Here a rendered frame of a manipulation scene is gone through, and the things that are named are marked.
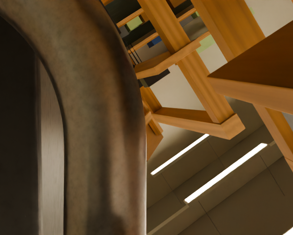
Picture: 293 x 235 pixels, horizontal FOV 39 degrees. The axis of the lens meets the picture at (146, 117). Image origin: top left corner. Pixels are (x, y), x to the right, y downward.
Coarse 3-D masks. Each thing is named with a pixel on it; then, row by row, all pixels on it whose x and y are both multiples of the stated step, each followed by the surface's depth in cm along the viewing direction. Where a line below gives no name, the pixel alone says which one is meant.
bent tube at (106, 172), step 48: (0, 0) 14; (48, 0) 14; (96, 0) 14; (48, 48) 14; (96, 48) 14; (96, 96) 14; (96, 144) 14; (144, 144) 15; (96, 192) 14; (144, 192) 15
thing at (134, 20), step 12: (108, 0) 852; (168, 0) 889; (180, 0) 885; (144, 12) 868; (192, 12) 880; (252, 12) 920; (120, 24) 848; (132, 24) 863; (156, 36) 870; (204, 36) 888; (132, 48) 856; (204, 48) 898
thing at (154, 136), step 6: (144, 102) 442; (144, 108) 438; (150, 114) 433; (150, 120) 437; (150, 126) 448; (156, 126) 441; (150, 132) 442; (156, 132) 445; (150, 138) 436; (156, 138) 447; (150, 144) 431; (156, 144) 442; (150, 150) 425; (150, 156) 420
